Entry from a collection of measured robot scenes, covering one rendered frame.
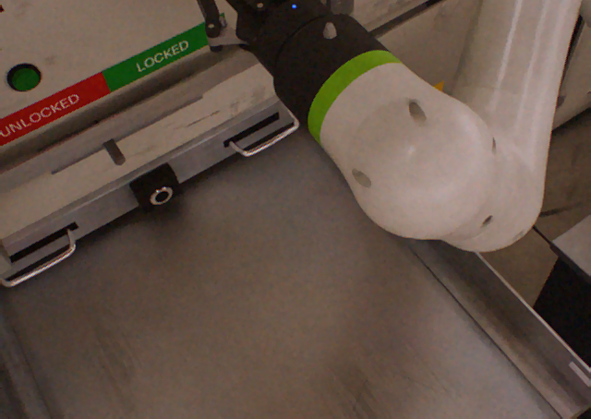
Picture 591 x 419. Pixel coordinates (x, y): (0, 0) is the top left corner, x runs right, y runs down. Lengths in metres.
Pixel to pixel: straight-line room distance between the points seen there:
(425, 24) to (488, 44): 0.70
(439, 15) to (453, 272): 0.58
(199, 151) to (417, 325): 0.38
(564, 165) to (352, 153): 1.66
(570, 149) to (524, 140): 1.56
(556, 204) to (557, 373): 1.20
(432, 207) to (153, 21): 0.44
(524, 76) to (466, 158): 0.16
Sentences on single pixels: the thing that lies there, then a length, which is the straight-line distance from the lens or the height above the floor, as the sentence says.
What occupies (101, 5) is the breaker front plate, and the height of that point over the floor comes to 1.18.
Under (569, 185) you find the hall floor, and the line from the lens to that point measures 2.08.
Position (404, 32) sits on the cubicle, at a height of 0.78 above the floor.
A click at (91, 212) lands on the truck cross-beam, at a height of 0.90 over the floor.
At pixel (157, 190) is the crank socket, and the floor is 0.91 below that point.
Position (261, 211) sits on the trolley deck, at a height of 0.85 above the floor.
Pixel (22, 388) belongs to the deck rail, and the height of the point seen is 0.85.
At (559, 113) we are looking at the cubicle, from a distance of 2.06.
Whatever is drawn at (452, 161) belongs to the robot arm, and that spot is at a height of 1.27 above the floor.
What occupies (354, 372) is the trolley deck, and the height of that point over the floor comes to 0.85.
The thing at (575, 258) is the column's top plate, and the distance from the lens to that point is 1.06.
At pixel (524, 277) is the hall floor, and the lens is 1.90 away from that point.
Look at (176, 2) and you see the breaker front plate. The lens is 0.80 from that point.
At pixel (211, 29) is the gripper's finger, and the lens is 0.61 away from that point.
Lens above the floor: 1.64
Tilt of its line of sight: 56 degrees down
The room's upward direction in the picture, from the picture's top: 7 degrees counter-clockwise
